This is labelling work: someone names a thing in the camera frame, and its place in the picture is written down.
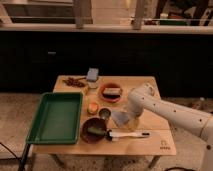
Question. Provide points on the wooden table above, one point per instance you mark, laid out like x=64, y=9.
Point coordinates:
x=159, y=143

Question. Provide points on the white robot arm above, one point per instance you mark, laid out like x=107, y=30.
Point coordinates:
x=194, y=121

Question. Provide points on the small glass jar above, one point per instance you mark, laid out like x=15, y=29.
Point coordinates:
x=93, y=85

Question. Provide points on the dark sandwich on plate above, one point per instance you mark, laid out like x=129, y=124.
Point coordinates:
x=112, y=93

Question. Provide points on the green plastic tray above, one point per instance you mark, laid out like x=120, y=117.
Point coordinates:
x=57, y=119

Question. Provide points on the blue sponge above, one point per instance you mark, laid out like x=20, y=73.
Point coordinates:
x=92, y=74

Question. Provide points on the light blue towel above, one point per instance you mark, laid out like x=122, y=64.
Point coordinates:
x=120, y=118

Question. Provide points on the small metal cup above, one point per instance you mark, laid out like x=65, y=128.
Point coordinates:
x=104, y=113

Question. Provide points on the green cucumber piece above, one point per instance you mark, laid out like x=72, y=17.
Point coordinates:
x=96, y=131

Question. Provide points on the white handled brush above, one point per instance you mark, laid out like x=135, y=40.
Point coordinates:
x=112, y=134

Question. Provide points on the dark brown bowl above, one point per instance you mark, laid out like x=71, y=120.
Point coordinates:
x=89, y=137

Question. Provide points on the orange yellow fruit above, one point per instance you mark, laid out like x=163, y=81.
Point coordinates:
x=93, y=108

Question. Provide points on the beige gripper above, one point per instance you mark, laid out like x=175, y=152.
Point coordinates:
x=133, y=124

